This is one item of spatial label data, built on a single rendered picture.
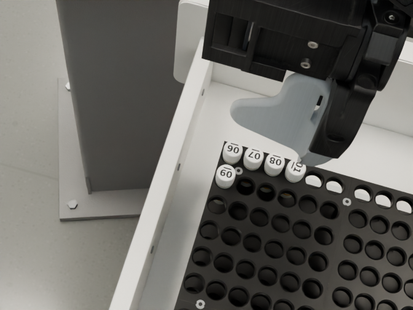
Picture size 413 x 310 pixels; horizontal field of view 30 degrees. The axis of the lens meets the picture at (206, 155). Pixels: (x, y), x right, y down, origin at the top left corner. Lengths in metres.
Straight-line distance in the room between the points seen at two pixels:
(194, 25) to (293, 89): 0.20
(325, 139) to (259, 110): 0.04
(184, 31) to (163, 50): 0.47
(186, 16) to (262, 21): 0.24
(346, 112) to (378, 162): 0.26
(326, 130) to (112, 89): 0.78
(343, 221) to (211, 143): 0.13
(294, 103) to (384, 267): 0.16
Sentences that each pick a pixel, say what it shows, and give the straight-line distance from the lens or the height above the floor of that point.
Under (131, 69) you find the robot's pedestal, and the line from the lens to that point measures 1.07.
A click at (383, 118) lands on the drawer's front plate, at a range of 0.60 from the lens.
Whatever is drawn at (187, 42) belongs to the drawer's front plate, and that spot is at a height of 0.88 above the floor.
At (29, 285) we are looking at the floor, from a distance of 1.43.
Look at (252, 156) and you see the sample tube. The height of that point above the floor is 0.91.
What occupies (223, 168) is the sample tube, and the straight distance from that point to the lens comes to 0.49.
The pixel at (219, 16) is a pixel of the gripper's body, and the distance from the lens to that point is 0.34.
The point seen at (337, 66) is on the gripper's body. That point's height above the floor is 1.09.
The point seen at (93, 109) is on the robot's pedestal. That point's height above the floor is 0.33.
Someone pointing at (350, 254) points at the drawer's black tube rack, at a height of 0.90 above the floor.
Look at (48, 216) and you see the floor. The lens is 1.46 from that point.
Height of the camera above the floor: 1.36
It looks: 65 degrees down
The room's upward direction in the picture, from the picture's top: 10 degrees clockwise
